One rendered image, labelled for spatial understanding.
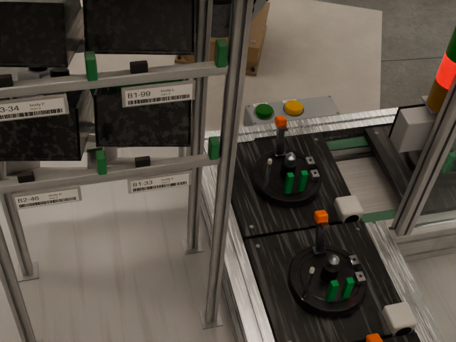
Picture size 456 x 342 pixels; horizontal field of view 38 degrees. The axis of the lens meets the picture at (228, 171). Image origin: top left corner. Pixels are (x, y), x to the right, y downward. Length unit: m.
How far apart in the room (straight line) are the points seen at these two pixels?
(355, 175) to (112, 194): 0.53
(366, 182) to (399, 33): 2.15
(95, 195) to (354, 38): 0.89
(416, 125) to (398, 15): 2.56
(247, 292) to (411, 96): 2.11
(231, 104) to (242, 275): 0.46
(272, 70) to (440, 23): 2.04
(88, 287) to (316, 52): 0.92
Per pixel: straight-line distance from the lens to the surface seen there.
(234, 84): 0.81
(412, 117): 1.13
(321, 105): 1.53
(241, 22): 0.76
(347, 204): 1.30
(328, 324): 1.17
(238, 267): 1.22
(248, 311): 1.17
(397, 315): 1.18
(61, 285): 1.32
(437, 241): 1.39
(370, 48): 1.91
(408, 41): 3.50
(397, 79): 3.24
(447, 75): 1.08
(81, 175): 0.88
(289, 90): 1.71
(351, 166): 1.48
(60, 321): 1.28
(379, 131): 1.49
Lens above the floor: 1.97
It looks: 48 degrees down
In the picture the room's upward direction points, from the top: 6 degrees clockwise
